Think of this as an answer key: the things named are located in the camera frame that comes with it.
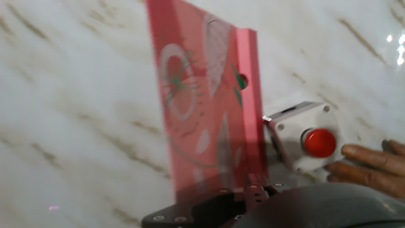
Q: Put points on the grey box with red button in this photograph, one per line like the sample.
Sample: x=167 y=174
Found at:
x=303 y=139

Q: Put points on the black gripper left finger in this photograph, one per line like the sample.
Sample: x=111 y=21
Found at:
x=196 y=212

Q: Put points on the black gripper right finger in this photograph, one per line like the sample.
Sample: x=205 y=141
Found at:
x=256 y=193

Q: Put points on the person's bare hand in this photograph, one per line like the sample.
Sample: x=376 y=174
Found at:
x=373 y=171

